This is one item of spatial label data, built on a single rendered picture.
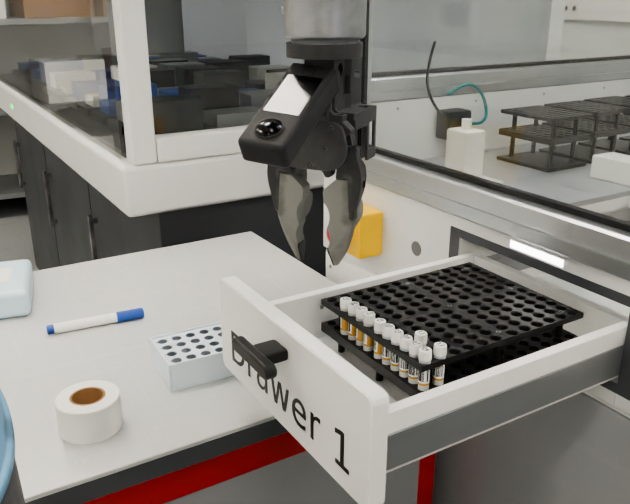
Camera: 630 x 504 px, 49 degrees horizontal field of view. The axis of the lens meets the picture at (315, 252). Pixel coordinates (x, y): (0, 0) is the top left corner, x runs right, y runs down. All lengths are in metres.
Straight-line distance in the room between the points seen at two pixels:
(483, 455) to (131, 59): 0.92
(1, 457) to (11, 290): 0.84
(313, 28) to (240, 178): 0.89
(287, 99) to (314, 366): 0.23
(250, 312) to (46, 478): 0.27
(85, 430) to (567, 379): 0.51
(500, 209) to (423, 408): 0.34
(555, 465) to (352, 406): 0.41
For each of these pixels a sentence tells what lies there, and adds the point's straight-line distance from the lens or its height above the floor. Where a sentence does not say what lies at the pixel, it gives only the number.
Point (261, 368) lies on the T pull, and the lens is 0.63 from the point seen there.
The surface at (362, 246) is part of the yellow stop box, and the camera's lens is 1.06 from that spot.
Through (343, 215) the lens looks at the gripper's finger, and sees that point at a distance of 0.67.
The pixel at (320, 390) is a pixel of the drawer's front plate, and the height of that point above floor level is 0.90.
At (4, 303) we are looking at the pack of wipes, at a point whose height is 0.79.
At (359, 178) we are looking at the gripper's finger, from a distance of 0.65.
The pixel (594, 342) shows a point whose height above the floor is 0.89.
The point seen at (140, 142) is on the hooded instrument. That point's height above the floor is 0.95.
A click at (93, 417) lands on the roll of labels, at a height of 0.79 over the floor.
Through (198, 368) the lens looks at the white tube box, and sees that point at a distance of 0.89.
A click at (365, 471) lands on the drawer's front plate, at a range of 0.59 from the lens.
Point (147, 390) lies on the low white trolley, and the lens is 0.90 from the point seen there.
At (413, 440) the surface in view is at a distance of 0.63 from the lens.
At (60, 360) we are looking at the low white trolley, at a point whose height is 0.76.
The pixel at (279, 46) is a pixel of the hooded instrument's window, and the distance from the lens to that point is 1.52.
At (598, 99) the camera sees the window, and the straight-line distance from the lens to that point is 0.80.
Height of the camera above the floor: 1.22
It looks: 20 degrees down
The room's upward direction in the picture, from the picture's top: straight up
